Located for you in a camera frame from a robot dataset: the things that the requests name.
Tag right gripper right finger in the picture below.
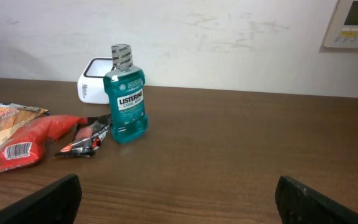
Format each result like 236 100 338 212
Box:
275 175 358 224

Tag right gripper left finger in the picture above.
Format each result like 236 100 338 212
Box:
0 174 82 224

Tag beige wall control panel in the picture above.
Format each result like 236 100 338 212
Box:
323 0 358 49

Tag beige snack bag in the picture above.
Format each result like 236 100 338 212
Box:
0 103 49 145

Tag teal mouthwash bottle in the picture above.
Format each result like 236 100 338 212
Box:
103 44 149 143

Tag hex wrench set packet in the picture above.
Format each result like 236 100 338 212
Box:
54 114 112 157

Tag red snack bag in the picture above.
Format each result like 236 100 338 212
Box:
0 115 87 172

